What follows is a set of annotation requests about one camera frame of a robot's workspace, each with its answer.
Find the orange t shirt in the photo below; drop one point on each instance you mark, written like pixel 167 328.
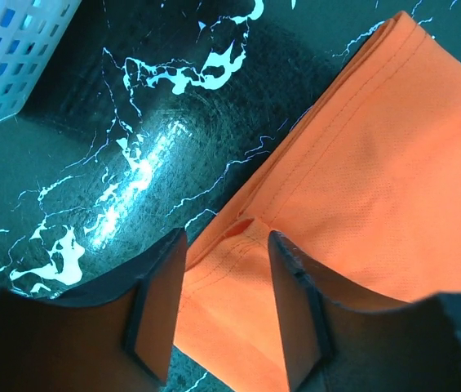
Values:
pixel 368 183

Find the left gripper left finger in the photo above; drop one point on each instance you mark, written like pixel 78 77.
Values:
pixel 113 333

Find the white plastic basket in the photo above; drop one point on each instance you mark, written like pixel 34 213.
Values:
pixel 38 28

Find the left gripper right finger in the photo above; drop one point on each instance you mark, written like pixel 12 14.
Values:
pixel 337 335

